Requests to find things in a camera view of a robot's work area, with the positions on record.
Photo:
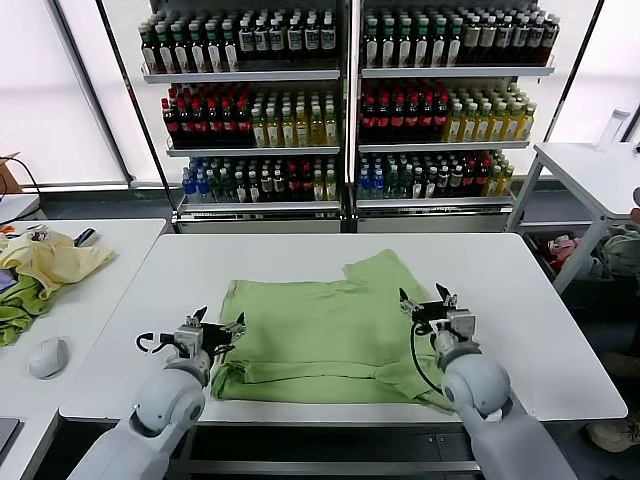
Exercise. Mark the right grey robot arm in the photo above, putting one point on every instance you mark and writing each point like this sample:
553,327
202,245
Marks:
480,390

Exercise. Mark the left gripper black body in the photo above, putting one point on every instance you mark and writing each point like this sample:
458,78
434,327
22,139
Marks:
215,337

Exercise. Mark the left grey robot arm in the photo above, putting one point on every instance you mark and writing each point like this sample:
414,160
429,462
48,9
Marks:
160,405

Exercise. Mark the tan sneaker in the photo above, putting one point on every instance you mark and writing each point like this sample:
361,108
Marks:
615,436
622,365

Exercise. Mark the black storage bin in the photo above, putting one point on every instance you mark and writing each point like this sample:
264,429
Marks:
534,246

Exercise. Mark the small orange object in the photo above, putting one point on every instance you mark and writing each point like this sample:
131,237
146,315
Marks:
6,230

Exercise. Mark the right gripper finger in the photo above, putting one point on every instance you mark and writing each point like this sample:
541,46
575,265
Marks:
409,306
448,300

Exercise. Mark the dark blue small object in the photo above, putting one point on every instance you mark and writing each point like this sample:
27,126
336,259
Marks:
86,237

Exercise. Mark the lime green garment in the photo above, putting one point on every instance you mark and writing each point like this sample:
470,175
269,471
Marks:
17,312

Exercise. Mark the clear green soda bottle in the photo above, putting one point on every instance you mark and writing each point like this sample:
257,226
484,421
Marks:
228,190
405,186
392,186
215,190

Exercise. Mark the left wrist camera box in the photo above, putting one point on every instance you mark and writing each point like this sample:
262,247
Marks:
187,340

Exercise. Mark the small dark beige-label bottle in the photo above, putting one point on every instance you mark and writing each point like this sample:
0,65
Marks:
455,186
278,190
442,186
265,190

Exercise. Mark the grey laptop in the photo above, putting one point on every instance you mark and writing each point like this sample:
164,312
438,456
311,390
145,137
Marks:
7,434

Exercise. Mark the metal drinks shelf rack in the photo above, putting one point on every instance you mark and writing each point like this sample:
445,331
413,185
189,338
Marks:
450,73
250,77

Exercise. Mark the white rounded desk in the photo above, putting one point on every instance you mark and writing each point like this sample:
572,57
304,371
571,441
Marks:
15,207

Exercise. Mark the green polo shirt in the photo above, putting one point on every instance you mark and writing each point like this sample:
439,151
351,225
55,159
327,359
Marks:
325,330

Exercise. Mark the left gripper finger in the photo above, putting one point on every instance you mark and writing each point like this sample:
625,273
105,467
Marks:
196,321
235,330

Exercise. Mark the small dark white-label bottle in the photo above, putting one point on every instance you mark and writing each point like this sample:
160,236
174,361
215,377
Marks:
430,186
241,190
417,186
254,190

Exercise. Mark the small red-label dark bottle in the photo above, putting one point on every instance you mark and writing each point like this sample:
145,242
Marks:
468,186
305,190
292,190
481,186

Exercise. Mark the cardboard box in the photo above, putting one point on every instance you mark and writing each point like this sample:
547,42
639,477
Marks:
7,175

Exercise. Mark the dark bottle beige label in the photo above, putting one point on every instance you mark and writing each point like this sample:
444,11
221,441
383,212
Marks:
470,45
534,45
502,45
550,45
486,45
518,45

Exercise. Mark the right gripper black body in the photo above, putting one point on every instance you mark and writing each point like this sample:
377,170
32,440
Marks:
434,314

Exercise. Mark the small yellow juice bottle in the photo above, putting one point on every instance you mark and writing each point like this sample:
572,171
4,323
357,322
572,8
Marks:
506,186
318,190
330,190
493,186

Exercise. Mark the green-cap dark tea bottle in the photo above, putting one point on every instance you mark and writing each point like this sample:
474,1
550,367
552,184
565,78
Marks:
421,50
453,50
165,55
197,55
214,55
149,55
371,50
181,55
230,55
388,50
437,50
404,50

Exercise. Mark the pale crumpled garment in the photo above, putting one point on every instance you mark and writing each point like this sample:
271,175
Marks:
620,247

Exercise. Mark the pale yellow garment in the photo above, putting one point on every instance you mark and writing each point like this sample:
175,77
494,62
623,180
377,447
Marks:
55,262

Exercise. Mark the white-cap black-label bottle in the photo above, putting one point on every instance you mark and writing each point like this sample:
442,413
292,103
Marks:
294,42
261,42
277,42
327,42
246,42
310,42

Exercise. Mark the small white brown object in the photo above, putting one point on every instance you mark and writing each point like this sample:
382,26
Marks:
39,235

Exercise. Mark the white computer mouse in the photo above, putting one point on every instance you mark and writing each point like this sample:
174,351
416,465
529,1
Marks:
49,359

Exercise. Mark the red-cap cola bottle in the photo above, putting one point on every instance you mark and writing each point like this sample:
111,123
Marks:
228,125
397,122
368,122
199,125
426,122
383,122
440,122
243,125
170,125
184,125
214,125
412,122

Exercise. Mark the purple cloth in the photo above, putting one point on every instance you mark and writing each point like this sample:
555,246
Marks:
6,281

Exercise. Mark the blue-label water bottle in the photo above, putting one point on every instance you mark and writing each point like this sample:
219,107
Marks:
364,186
189,190
378,186
202,190

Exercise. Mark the pink red cloth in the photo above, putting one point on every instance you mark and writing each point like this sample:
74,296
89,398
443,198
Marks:
562,247

